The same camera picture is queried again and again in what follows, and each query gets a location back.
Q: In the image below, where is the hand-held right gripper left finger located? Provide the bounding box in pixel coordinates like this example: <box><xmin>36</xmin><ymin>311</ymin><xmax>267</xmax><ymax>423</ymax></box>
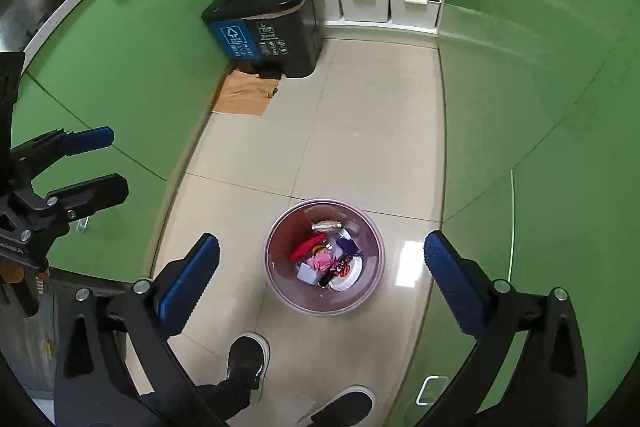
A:
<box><xmin>52</xmin><ymin>233</ymin><xmax>236</xmax><ymax>427</ymax></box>

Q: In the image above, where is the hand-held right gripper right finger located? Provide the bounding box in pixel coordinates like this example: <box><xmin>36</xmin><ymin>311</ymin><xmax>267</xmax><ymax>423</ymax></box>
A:
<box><xmin>415</xmin><ymin>230</ymin><xmax>588</xmax><ymax>427</ymax></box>

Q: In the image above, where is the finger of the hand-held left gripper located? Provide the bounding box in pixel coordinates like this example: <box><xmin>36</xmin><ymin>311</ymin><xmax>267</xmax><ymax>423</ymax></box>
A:
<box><xmin>10</xmin><ymin>126</ymin><xmax>115</xmax><ymax>180</ymax></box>
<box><xmin>46</xmin><ymin>173</ymin><xmax>130</xmax><ymax>224</ymax></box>

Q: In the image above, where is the pink plastic bin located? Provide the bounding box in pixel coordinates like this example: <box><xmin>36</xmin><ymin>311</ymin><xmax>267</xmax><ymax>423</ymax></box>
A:
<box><xmin>264</xmin><ymin>198</ymin><xmax>386</xmax><ymax>315</ymax></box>

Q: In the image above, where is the black double trash bin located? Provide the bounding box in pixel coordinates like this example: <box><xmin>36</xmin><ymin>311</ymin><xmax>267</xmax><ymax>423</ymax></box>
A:
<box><xmin>201</xmin><ymin>0</ymin><xmax>326</xmax><ymax>79</ymax></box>

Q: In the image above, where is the green kitchen cabinet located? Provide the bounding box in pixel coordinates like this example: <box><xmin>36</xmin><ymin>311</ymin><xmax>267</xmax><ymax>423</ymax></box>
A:
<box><xmin>0</xmin><ymin>0</ymin><xmax>236</xmax><ymax>288</ymax></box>
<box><xmin>415</xmin><ymin>0</ymin><xmax>640</xmax><ymax>427</ymax></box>

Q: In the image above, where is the black shoe white sole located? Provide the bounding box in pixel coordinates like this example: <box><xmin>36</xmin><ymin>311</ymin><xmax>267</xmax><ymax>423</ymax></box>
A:
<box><xmin>311</xmin><ymin>385</ymin><xmax>376</xmax><ymax>427</ymax></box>
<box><xmin>226</xmin><ymin>333</ymin><xmax>271</xmax><ymax>392</ymax></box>

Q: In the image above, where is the person's dark trouser leg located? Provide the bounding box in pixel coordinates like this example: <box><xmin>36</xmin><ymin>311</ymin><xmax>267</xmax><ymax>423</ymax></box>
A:
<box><xmin>140</xmin><ymin>379</ymin><xmax>251</xmax><ymax>427</ymax></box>

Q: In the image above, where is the brown cardboard sheet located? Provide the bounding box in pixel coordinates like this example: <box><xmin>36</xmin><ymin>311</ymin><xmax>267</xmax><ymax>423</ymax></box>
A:
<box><xmin>210</xmin><ymin>66</ymin><xmax>282</xmax><ymax>118</ymax></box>

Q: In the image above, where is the white storage box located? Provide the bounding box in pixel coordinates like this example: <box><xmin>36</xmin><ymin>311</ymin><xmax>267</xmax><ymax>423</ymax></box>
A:
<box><xmin>312</xmin><ymin>0</ymin><xmax>343</xmax><ymax>22</ymax></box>
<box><xmin>338</xmin><ymin>0</ymin><xmax>391</xmax><ymax>22</ymax></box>
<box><xmin>389</xmin><ymin>0</ymin><xmax>443</xmax><ymax>30</ymax></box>

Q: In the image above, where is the white cabinet handle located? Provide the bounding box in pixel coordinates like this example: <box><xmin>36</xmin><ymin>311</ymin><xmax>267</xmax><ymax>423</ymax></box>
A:
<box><xmin>416</xmin><ymin>376</ymin><xmax>449</xmax><ymax>406</ymax></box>

